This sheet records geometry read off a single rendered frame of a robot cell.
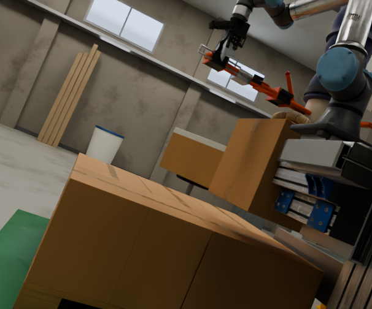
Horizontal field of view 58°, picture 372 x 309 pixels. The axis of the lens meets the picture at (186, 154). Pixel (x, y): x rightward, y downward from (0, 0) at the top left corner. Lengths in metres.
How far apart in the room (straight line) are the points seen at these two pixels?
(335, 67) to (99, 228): 0.96
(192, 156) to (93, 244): 1.86
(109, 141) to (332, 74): 5.80
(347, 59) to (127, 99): 6.52
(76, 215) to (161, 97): 6.30
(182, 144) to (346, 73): 2.17
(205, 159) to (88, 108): 4.77
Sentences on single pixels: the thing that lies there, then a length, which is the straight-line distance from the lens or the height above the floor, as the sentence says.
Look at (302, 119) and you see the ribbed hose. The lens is 1.53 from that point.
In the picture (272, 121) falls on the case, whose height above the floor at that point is 1.05.
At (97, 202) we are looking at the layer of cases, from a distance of 1.27.
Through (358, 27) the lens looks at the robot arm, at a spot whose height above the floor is 1.34.
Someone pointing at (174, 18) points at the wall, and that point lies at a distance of 7.87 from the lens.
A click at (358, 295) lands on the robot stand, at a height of 0.60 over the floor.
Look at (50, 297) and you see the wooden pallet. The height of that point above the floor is 0.11.
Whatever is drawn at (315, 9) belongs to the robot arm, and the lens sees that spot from 1.53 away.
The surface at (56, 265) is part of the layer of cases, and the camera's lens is 1.35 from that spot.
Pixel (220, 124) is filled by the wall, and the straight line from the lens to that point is 7.70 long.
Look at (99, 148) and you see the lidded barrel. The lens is 6.67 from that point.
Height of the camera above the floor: 0.76
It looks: 1 degrees up
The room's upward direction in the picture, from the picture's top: 23 degrees clockwise
